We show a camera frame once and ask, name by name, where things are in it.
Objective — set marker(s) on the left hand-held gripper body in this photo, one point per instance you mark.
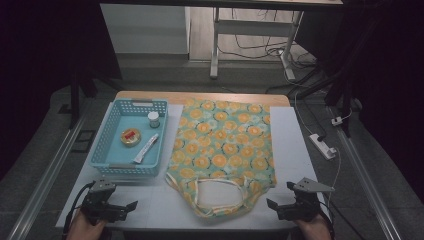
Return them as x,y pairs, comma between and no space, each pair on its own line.
98,201

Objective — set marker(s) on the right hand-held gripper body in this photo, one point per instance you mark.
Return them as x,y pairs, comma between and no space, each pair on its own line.
306,206

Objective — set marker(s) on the blue plastic basket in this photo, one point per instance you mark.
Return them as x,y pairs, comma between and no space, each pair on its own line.
128,156

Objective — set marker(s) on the white tube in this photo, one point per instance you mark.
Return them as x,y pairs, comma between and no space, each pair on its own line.
146,148

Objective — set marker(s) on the round gold tin red label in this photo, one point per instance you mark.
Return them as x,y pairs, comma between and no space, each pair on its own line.
130,137

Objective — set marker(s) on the floral cloth tote bag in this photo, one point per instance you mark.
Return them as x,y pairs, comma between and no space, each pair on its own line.
221,146

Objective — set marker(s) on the small white-lidded jar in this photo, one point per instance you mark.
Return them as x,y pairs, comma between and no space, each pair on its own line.
153,119

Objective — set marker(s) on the person's right hand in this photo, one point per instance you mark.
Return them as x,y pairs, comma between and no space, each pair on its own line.
315,230

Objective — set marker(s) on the person's left hand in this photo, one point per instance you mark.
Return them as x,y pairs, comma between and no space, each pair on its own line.
85,231

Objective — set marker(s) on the white table mat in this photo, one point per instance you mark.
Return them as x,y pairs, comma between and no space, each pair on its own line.
293,150

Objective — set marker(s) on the black floor plate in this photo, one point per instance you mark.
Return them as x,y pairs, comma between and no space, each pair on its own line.
84,141

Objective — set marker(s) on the white power strip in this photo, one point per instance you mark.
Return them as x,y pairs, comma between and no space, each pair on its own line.
321,146

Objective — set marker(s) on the small white adapter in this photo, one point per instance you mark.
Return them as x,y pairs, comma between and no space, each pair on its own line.
337,121

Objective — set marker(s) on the black metal stand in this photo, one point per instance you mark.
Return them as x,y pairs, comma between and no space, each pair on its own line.
343,96
75,100

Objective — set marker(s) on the dark curtain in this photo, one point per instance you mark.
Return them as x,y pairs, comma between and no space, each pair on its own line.
390,83
36,66

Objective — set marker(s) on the white partition panel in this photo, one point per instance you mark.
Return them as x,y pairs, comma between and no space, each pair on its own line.
143,30

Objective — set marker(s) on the white-legged desk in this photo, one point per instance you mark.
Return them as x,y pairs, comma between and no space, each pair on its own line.
253,28

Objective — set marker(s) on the aluminium rail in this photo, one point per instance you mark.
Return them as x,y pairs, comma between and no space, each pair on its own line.
46,180
366,180

